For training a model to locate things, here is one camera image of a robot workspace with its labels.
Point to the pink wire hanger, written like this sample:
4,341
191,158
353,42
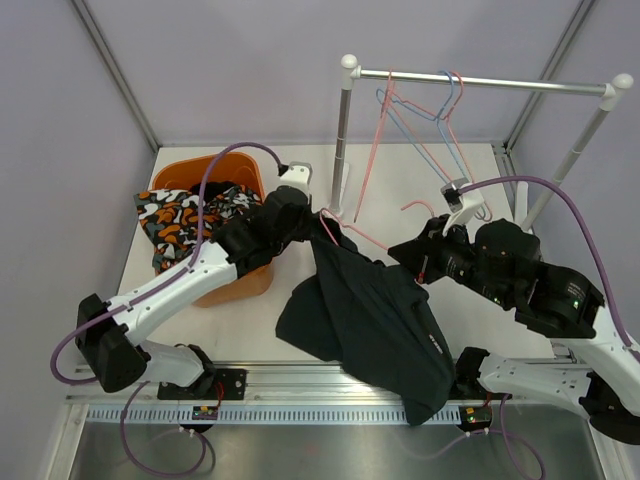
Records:
380,127

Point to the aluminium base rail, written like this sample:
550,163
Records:
279,383

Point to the orange plastic laundry basket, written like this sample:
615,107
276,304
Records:
235,167

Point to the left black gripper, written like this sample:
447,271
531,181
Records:
304,231

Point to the dark navy shorts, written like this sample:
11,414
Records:
371,318

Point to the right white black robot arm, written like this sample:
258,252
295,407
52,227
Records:
565,307

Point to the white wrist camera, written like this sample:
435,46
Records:
463,206
296,175

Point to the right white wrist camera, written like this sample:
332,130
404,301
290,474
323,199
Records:
463,206

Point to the black shorts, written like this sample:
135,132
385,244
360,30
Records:
212,189

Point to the white slotted cable duct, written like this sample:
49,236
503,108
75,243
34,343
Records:
268,415

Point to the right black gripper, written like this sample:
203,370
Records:
421,255

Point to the orange grey camouflage shorts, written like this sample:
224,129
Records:
169,219

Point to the silver clothes rack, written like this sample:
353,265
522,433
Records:
609,94

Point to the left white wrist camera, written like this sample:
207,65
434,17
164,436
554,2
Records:
296,175

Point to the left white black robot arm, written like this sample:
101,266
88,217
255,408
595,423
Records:
114,334

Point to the blue wire hanger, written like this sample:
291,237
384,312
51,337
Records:
424,129

